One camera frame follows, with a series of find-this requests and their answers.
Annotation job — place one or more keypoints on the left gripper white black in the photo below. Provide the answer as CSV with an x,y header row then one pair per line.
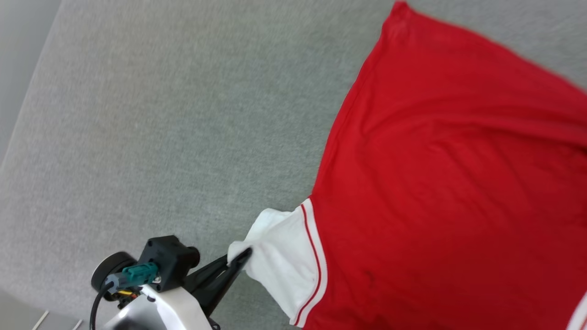
x,y
169,311

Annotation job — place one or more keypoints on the red and white garment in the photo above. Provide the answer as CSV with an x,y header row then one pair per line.
x,y
449,192

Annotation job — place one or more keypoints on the grey fabric sofa cushion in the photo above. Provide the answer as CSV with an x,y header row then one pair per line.
x,y
160,128

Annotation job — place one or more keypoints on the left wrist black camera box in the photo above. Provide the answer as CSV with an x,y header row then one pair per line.
x,y
169,261

